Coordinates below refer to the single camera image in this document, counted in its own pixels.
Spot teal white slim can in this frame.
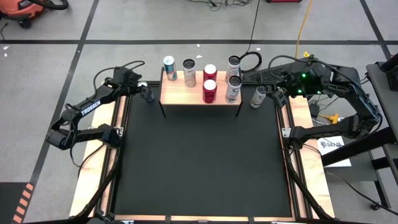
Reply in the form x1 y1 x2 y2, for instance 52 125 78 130
162 55 178 82

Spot black power adapter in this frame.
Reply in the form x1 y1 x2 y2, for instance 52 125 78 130
309 102 322 118

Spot black vacuum hose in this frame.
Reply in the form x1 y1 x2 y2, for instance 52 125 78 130
29 0 70 11

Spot white slim Celsius can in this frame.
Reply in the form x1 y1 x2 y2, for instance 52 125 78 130
224 75 243 104
182 58 198 89

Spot yellow power splitter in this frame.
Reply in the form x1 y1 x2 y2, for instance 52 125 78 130
318 113 342 126

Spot black aluminium table frame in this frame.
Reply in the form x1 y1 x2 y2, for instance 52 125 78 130
70 70 336 224

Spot wooden shelf black legs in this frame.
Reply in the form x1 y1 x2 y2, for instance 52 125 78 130
158 67 244 118

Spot white yellow Celsius can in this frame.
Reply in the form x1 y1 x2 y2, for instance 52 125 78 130
250 84 269 110

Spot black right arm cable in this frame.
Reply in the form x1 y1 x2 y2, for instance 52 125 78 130
267 54 312 80

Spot black metal stand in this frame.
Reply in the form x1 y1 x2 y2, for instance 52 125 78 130
321 126 398 207

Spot Celsius Peach Vibe can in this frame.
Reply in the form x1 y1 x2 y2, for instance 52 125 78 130
224 55 243 82

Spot black computer cables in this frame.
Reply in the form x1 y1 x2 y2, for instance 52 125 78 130
310 93 371 108

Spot orange shop vacuum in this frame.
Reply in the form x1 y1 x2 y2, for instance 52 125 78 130
0 0 46 29

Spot red Coca-Cola can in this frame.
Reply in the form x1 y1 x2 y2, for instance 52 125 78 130
202 78 218 105
202 63 218 83

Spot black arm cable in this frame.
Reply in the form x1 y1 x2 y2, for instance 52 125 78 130
70 144 108 180
267 54 312 80

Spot yellow floor cable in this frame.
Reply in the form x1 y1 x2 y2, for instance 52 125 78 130
294 0 313 60

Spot black table mat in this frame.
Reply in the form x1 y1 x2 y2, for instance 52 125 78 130
111 83 294 218

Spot tangled black floor cables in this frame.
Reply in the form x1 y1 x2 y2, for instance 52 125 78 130
186 0 253 12

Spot white printed paper sheet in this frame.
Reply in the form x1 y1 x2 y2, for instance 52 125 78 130
317 135 353 168

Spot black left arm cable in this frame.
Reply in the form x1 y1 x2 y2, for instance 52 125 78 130
70 144 108 180

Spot black mat orange stripes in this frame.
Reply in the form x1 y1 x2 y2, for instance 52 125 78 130
0 182 35 224

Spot black coiled floor cable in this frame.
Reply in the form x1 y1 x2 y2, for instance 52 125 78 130
238 0 264 74

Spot dark blue slim can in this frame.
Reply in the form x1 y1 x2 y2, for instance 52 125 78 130
137 81 155 104

